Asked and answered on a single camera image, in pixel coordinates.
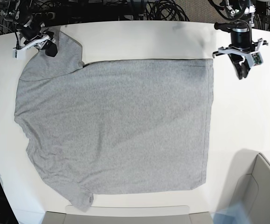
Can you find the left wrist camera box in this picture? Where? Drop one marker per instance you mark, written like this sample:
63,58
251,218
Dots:
256,58

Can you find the black power strip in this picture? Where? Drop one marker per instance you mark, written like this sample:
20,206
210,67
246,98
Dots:
44,16

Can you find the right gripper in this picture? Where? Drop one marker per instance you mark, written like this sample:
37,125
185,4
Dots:
31,35

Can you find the blue translucent object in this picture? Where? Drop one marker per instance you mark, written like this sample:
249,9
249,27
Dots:
230,213

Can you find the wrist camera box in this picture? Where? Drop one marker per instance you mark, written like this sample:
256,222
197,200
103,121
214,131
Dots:
19,54
256,58

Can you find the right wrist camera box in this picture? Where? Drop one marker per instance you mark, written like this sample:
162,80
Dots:
19,54

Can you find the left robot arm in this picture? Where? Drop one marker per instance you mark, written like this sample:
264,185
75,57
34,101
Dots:
239,14

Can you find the grey bin right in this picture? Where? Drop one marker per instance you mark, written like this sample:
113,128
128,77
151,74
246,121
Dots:
251,200

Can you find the grey T-shirt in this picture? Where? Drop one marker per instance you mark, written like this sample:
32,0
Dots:
115,127

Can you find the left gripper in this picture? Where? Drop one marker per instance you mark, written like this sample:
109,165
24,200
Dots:
240,49

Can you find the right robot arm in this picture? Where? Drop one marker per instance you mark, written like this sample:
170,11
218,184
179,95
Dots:
18,11

